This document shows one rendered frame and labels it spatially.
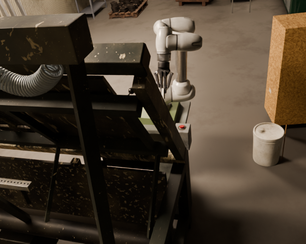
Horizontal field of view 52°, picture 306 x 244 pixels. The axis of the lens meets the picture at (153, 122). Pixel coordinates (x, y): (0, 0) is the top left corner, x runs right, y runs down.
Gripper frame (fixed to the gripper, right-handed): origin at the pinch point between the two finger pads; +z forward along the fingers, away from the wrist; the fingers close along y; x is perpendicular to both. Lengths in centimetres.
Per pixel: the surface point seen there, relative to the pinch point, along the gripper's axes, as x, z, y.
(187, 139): 39, 40, 7
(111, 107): -67, -1, -3
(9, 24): -129, -32, 1
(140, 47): -73, -27, 14
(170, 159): 18, 50, 0
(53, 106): -69, 0, -33
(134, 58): -77, -23, 13
